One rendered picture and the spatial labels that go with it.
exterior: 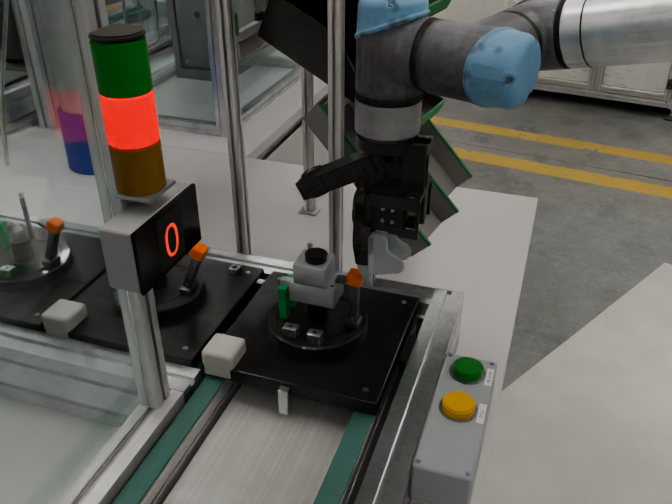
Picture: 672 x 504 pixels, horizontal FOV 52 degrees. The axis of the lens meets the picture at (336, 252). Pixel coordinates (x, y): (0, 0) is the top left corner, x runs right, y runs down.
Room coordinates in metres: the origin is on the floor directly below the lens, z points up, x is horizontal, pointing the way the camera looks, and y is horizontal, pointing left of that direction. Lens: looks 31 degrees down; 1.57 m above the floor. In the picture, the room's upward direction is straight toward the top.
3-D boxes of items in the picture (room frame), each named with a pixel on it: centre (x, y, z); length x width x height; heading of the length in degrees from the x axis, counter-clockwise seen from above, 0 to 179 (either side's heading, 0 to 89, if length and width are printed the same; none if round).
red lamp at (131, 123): (0.64, 0.20, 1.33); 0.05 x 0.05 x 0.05
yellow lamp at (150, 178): (0.64, 0.20, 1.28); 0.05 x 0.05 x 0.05
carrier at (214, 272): (0.86, 0.27, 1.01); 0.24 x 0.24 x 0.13; 71
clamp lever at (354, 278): (0.76, -0.02, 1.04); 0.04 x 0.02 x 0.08; 71
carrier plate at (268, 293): (0.78, 0.03, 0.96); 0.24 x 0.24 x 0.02; 71
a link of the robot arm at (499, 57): (0.70, -0.15, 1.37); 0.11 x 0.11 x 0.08; 53
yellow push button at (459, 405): (0.63, -0.15, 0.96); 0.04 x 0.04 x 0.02
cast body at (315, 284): (0.78, 0.04, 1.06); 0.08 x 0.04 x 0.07; 71
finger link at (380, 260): (0.73, -0.06, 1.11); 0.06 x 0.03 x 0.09; 71
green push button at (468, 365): (0.69, -0.17, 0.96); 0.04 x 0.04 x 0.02
